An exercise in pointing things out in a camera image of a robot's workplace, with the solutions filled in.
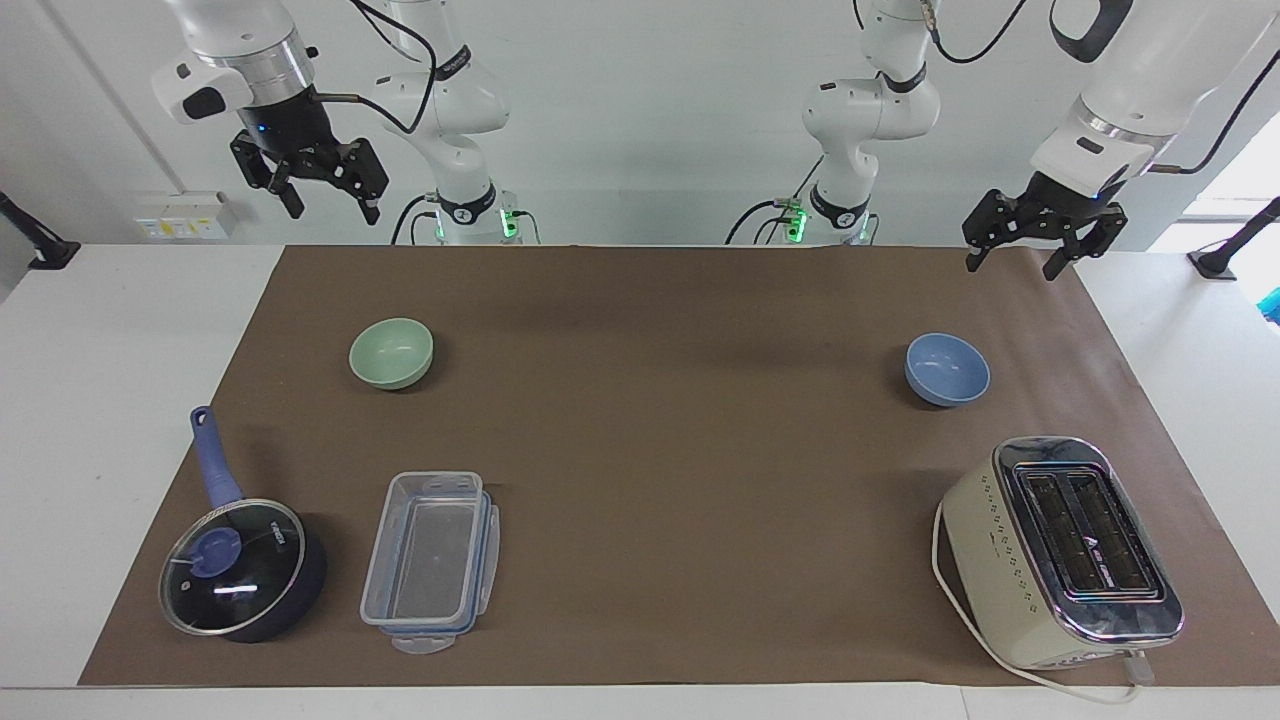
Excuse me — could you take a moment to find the white toaster cord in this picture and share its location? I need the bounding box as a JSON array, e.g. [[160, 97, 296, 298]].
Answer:
[[931, 500, 1157, 705]]

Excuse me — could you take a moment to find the green bowl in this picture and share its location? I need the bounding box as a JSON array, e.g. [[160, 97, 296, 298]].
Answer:
[[348, 317, 435, 391]]

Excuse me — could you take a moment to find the clear plastic food container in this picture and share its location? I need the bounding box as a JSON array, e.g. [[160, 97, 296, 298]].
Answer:
[[360, 471, 487, 634]]

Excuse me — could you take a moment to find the white wall socket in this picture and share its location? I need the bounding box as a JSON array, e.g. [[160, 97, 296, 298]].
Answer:
[[134, 192, 242, 242]]

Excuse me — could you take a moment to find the clear container lid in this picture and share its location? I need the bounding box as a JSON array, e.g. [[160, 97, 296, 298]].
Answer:
[[372, 488, 502, 656]]

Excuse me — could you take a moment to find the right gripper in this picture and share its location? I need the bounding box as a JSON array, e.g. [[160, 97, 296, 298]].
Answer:
[[230, 85, 390, 227]]

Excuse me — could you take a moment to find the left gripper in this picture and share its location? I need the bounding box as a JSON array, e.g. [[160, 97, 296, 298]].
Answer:
[[961, 171, 1130, 283]]

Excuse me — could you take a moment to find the cream and chrome toaster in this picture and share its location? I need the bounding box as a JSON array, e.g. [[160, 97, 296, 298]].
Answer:
[[940, 435, 1186, 671]]

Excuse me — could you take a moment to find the blue bowl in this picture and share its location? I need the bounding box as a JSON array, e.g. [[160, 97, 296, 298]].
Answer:
[[904, 332, 992, 408]]

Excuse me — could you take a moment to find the black stand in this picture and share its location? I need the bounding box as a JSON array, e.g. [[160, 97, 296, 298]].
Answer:
[[1186, 196, 1280, 282], [0, 190, 82, 272]]

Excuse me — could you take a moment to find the blue saucepan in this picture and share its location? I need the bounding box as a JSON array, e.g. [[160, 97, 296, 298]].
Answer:
[[160, 405, 329, 644]]

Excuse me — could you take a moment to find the glass lid with blue knob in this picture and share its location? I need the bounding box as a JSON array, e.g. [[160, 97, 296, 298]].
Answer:
[[158, 498, 307, 638]]

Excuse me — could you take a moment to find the black cable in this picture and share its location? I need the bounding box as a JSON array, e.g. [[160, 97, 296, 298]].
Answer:
[[1145, 14, 1280, 177], [924, 0, 1032, 66], [389, 194, 442, 247], [724, 197, 802, 247], [312, 0, 442, 137]]

